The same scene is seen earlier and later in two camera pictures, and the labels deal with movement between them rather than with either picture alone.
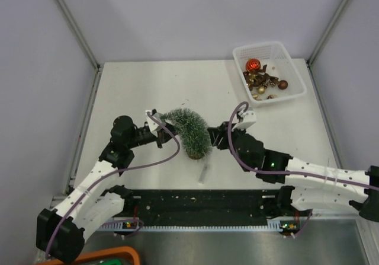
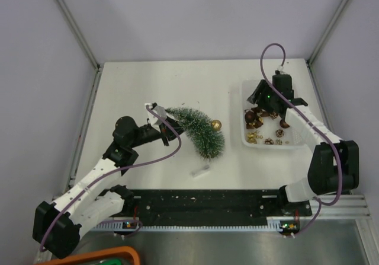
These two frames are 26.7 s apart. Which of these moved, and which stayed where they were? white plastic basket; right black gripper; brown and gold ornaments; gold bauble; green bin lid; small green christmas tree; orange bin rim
Moved: small green christmas tree; right black gripper; white plastic basket; gold bauble; brown and gold ornaments
Stayed: orange bin rim; green bin lid
